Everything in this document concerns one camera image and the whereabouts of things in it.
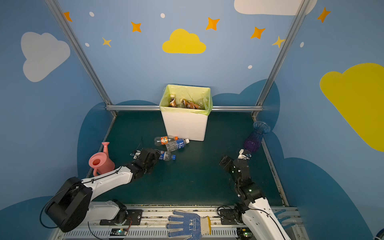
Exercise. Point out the purple glass vase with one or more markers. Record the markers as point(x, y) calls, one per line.
point(254, 140)

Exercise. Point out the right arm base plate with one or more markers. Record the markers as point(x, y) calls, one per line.
point(228, 217)

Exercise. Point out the green bin liner bag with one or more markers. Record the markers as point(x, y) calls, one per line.
point(199, 95)

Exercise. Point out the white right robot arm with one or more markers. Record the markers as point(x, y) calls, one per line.
point(254, 209)

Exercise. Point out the clear bottle orange label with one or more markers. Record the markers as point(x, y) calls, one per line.
point(164, 140)

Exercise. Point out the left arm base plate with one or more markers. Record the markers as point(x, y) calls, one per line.
point(133, 216)

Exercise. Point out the aluminium frame post right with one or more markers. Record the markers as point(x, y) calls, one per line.
point(292, 32)

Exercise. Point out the aluminium frame post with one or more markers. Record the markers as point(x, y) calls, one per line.
point(292, 32)
point(57, 12)

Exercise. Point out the green circuit board left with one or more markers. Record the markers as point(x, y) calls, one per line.
point(119, 232)

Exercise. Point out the green circuit board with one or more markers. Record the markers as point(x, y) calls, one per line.
point(119, 232)
point(244, 234)

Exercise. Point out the clear bottle blue water label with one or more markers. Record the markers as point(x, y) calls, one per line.
point(177, 144)

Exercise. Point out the pepsi label clear bottle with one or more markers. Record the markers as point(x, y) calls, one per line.
point(166, 156)

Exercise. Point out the blue hand rake wooden handle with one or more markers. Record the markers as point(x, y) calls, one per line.
point(285, 217)

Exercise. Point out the brown tea bottle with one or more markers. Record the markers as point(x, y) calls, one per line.
point(190, 105)
point(172, 102)

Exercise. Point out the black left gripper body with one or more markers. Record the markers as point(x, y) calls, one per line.
point(150, 156)

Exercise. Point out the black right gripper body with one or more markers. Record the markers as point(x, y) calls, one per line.
point(229, 163)

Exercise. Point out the green circuit board right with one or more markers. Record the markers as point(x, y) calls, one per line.
point(244, 234)

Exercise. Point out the aluminium frame post left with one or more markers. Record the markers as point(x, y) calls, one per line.
point(57, 12)

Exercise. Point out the white plastic bin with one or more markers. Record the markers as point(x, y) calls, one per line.
point(187, 125)

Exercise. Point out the pink watering can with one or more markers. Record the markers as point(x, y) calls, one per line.
point(101, 162)

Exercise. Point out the blue dotted work glove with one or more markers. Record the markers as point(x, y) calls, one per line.
point(188, 225)

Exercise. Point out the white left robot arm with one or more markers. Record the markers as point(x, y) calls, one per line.
point(74, 203)

